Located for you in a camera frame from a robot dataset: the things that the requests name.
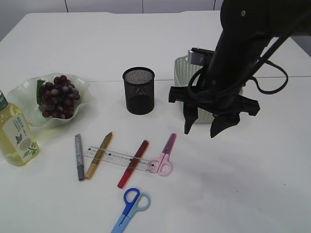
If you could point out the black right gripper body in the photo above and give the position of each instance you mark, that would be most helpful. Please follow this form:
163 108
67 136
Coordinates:
231 104

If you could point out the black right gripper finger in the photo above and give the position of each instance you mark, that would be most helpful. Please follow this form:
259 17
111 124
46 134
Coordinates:
190 115
222 122

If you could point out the blue scissors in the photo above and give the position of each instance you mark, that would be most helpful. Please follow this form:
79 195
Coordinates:
131 207

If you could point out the purple grape bunch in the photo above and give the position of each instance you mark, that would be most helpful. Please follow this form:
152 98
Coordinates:
56 99

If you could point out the yellow tea bottle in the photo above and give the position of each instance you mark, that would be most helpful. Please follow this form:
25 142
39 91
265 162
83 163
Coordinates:
17 141

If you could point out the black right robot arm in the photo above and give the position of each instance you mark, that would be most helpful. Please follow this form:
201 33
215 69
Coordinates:
252 31

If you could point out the green plastic woven basket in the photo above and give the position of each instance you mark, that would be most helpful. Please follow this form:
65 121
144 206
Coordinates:
183 71

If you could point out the black mesh pen holder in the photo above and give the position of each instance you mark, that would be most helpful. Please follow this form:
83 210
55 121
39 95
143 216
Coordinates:
139 90

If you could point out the clear plastic ruler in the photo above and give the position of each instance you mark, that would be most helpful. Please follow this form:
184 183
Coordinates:
117 158

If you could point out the red marker pen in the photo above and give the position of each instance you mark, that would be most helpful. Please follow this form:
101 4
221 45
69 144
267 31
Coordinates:
133 163

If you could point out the gold marker pen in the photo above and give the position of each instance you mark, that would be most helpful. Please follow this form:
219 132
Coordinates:
96 160

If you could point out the grey marker pen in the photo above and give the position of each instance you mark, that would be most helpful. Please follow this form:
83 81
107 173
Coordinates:
79 157

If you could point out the pink purple scissors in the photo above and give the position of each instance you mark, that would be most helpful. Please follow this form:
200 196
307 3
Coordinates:
161 164

